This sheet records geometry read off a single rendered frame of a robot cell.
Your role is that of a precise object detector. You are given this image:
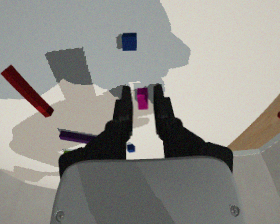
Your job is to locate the dark red rod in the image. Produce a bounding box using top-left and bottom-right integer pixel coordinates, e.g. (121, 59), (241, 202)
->
(0, 65), (54, 117)

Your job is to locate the magenta block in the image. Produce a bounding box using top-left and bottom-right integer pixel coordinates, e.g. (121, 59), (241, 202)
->
(137, 88), (148, 110)

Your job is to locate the small blue cube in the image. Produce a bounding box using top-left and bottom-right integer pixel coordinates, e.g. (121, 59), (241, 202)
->
(127, 144), (135, 153)
(122, 33), (137, 51)

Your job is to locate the purple rod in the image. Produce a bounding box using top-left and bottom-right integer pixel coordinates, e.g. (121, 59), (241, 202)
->
(59, 130), (96, 144)

